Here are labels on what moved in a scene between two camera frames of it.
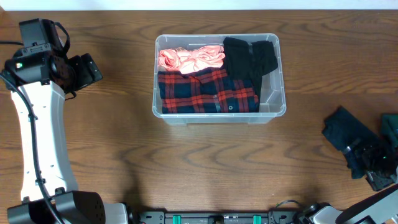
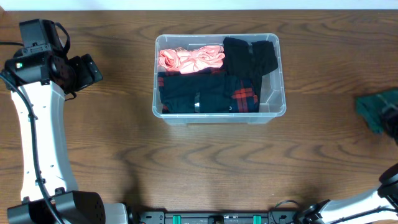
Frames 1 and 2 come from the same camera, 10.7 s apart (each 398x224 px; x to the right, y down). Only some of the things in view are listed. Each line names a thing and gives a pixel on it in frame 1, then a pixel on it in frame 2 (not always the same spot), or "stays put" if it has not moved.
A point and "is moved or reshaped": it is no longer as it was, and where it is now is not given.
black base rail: [217, 217] stays put
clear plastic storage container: [272, 101] stays put
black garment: [249, 61] stays put
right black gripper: [369, 152] to [390, 121]
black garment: [256, 81] stays put
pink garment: [186, 61] stays put
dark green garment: [389, 127] is moved or reshaped
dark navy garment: [346, 132] to [178, 93]
